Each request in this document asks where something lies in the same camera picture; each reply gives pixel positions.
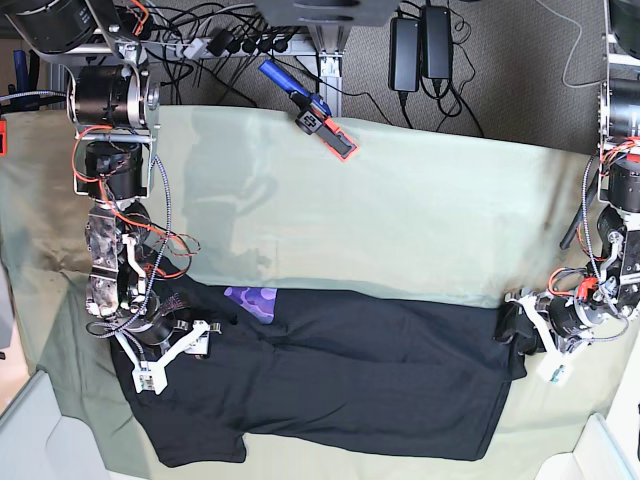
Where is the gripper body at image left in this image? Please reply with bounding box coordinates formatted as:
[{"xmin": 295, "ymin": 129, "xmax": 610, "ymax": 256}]
[{"xmin": 114, "ymin": 314, "xmax": 223, "ymax": 370}]

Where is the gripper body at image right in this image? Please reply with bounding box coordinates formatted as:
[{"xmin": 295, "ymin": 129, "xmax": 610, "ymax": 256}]
[{"xmin": 504, "ymin": 289, "xmax": 600, "ymax": 355}]

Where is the dark navy T-shirt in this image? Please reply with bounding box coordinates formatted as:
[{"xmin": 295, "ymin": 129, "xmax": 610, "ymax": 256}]
[{"xmin": 111, "ymin": 277, "xmax": 526, "ymax": 467}]

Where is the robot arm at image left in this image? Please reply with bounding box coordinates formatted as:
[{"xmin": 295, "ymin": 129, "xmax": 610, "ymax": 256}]
[{"xmin": 1, "ymin": 1, "xmax": 208, "ymax": 379}]

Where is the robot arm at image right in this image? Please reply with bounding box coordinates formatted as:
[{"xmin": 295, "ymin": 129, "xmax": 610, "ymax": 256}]
[{"xmin": 494, "ymin": 1, "xmax": 639, "ymax": 360}]

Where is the light green table cloth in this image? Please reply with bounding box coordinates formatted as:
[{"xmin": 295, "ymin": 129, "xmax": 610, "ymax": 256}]
[{"xmin": 1, "ymin": 106, "xmax": 637, "ymax": 479}]

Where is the white bin lower right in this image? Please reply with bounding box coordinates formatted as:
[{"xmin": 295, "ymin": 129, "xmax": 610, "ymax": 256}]
[{"xmin": 535, "ymin": 414, "xmax": 639, "ymax": 480}]

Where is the white bin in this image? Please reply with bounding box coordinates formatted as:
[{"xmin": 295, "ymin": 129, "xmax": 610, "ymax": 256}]
[
  {"xmin": 1, "ymin": 371, "xmax": 110, "ymax": 480},
  {"xmin": 535, "ymin": 414, "xmax": 639, "ymax": 480}
]

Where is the white bin lower left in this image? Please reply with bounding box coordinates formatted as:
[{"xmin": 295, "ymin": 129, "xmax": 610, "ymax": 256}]
[{"xmin": 1, "ymin": 371, "xmax": 110, "ymax": 480}]

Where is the orange clamp pad left edge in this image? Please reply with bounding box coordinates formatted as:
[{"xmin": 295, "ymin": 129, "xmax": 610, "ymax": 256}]
[{"xmin": 0, "ymin": 118, "xmax": 8, "ymax": 157}]

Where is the blue orange bar clamp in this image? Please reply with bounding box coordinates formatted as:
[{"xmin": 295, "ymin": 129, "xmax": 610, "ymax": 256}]
[{"xmin": 259, "ymin": 60, "xmax": 358, "ymax": 162}]

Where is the black power adapter left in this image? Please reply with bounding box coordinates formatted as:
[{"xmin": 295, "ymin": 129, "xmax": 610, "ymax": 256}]
[{"xmin": 388, "ymin": 17, "xmax": 419, "ymax": 93}]

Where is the black power adapter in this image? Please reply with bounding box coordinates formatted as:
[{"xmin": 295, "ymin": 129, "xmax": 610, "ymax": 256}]
[
  {"xmin": 388, "ymin": 17, "xmax": 419, "ymax": 93},
  {"xmin": 421, "ymin": 5, "xmax": 453, "ymax": 80}
]

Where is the blue clamp at left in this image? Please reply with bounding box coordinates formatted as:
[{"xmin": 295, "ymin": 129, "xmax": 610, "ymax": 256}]
[{"xmin": 13, "ymin": 50, "xmax": 40, "ymax": 93}]

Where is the black power adapter right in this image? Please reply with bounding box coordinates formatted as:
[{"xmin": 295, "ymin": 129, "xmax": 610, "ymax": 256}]
[{"xmin": 421, "ymin": 5, "xmax": 453, "ymax": 80}]

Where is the white power strip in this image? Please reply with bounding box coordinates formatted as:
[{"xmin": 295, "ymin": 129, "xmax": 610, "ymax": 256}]
[{"xmin": 145, "ymin": 34, "xmax": 315, "ymax": 60}]

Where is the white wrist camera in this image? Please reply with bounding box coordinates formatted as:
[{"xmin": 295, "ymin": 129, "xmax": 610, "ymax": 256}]
[
  {"xmin": 536, "ymin": 351, "xmax": 572, "ymax": 386},
  {"xmin": 132, "ymin": 362, "xmax": 168, "ymax": 395}
]

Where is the grey cable on carpet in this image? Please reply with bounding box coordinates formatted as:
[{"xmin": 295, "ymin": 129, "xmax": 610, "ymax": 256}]
[{"xmin": 537, "ymin": 0, "xmax": 609, "ymax": 87}]

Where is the aluminium frame post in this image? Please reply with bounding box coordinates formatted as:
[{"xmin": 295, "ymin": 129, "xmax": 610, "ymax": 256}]
[{"xmin": 307, "ymin": 24, "xmax": 351, "ymax": 117}]

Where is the dark camera mount plate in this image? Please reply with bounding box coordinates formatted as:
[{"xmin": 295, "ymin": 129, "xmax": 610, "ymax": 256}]
[{"xmin": 255, "ymin": 0, "xmax": 400, "ymax": 26}]

